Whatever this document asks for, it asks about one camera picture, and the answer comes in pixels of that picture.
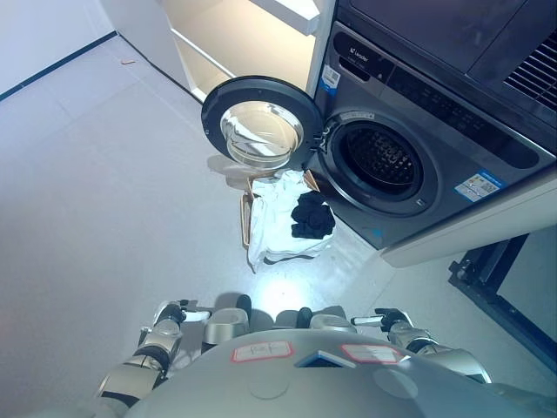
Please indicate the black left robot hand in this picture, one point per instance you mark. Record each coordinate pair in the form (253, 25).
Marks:
(178, 311)

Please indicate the black right robot foot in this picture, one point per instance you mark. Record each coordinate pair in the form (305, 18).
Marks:
(305, 315)

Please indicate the white open shelf cabinet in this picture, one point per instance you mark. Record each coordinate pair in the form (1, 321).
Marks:
(226, 39)

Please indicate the black robot foot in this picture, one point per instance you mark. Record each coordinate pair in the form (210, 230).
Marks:
(305, 315)
(244, 304)

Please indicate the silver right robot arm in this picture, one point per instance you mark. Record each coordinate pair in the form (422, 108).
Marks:
(439, 352)

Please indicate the silver robot torso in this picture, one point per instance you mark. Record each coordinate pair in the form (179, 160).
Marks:
(326, 383)

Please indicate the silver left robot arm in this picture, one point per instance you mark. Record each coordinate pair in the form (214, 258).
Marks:
(148, 352)

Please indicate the red-bordered white label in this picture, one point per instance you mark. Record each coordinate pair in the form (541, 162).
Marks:
(370, 352)
(261, 350)

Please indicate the dark grey stacked dryer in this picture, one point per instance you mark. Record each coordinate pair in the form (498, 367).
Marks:
(413, 26)

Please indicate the round glass washing machine door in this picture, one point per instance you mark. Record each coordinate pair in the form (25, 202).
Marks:
(213, 113)

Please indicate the black metal stand frame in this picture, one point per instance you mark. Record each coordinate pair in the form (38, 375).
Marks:
(513, 278)

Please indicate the wooden frame laundry basket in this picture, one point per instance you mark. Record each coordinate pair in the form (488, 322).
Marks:
(246, 217)

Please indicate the black garment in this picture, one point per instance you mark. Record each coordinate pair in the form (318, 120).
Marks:
(313, 217)

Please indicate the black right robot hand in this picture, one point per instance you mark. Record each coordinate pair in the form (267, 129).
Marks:
(391, 320)

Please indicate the silver right robot leg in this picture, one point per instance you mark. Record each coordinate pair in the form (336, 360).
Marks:
(330, 320)

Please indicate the black left robot foot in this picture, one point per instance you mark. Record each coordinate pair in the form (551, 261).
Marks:
(244, 304)

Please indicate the white garment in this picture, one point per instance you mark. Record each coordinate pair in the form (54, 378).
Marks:
(278, 191)

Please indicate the grey front-load washing machine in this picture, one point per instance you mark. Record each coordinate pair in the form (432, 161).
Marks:
(435, 183)

